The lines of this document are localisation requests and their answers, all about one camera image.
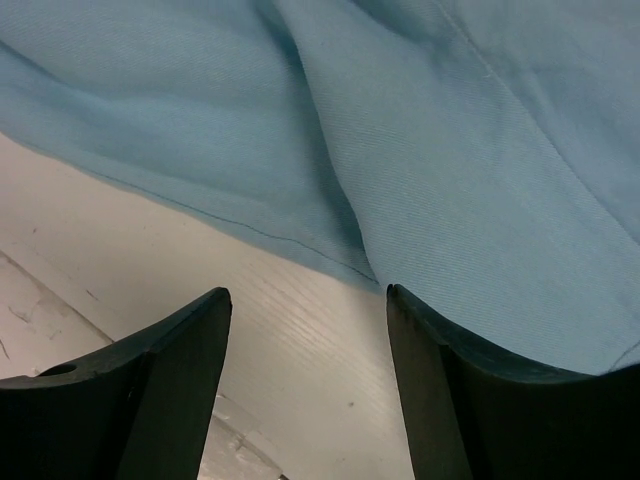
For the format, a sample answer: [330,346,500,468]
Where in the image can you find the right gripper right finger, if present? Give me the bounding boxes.
[386,285,639,480]

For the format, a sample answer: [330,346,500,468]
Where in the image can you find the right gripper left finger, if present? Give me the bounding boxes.
[1,288,232,479]

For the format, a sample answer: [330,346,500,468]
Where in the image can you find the light blue trousers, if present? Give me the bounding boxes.
[1,1,639,374]

